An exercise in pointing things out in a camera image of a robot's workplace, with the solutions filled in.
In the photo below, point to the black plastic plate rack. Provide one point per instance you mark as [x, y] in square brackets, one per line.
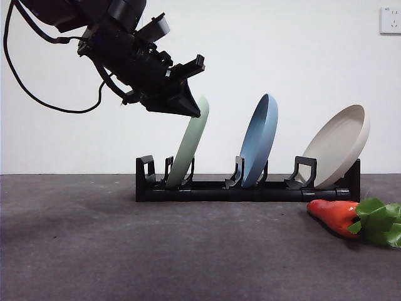
[219, 194]

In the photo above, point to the blue round plate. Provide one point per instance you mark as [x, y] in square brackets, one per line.
[260, 147]

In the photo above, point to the pale green round plate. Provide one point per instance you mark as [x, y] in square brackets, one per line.
[185, 150]

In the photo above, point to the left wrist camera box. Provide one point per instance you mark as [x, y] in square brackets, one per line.
[155, 28]

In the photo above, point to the orange toy carrot green leaves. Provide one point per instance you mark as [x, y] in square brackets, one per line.
[335, 216]

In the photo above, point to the white wall socket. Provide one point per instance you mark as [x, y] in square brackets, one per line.
[391, 20]

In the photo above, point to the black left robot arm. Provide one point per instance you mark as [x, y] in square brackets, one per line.
[119, 53]

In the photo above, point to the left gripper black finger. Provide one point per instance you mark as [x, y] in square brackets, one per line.
[180, 102]

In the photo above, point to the beige round plate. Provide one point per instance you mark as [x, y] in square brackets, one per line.
[335, 150]

